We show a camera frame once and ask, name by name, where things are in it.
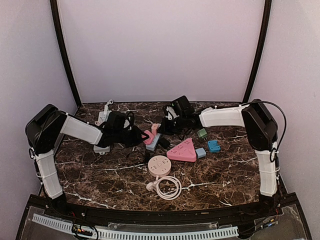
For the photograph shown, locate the pink cube plug adapter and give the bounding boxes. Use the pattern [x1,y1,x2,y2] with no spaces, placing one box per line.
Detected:
[151,123,161,136]

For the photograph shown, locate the black frame post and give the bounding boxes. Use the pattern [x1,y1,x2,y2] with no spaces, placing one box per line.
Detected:
[49,0,82,108]
[242,0,272,103]

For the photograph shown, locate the light blue plug adapter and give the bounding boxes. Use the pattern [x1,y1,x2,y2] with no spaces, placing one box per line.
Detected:
[195,147,207,159]

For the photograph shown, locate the grey blue power strip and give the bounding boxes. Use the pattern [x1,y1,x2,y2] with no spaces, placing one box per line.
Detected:
[145,133,162,152]

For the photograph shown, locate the white slotted cable duct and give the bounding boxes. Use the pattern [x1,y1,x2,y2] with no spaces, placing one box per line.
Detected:
[31,213,239,240]

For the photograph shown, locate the black front rail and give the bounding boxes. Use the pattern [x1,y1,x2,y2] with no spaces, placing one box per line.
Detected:
[24,194,298,231]

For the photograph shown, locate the pink round power socket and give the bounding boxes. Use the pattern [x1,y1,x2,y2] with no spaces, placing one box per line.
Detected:
[147,155,172,177]

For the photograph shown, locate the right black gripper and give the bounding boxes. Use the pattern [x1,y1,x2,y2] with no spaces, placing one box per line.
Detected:
[157,115,187,136]

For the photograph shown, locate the left black frame post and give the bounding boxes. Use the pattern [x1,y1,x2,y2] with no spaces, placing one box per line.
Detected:
[49,0,82,108]

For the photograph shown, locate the bright blue plug adapter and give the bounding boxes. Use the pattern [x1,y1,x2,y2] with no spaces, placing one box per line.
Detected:
[207,140,221,153]

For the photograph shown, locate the white power strip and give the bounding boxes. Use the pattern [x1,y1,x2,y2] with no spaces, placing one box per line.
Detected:
[93,99,116,155]

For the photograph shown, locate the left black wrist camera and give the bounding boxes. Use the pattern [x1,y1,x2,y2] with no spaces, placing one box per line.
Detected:
[106,111,135,131]

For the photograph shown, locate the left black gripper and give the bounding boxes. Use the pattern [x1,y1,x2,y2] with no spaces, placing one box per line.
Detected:
[114,125,149,148]

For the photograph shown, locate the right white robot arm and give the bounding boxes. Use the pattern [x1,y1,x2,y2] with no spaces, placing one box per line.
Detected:
[158,96,284,197]

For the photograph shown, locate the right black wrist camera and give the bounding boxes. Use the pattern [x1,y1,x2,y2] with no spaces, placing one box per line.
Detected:
[170,95,195,117]

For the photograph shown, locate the right black frame post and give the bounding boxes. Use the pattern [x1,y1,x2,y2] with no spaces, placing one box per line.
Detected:
[242,0,272,103]

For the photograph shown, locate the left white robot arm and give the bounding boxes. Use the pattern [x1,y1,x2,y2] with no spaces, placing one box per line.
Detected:
[25,104,150,218]

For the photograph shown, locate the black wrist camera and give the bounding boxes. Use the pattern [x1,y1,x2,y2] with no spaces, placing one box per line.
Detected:
[170,95,195,117]
[106,111,135,131]

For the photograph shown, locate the pink triangular power socket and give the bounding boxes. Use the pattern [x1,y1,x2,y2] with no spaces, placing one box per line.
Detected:
[166,138,197,163]

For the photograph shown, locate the green plug adapter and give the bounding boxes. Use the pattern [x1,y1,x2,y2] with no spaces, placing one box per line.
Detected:
[197,128,208,141]

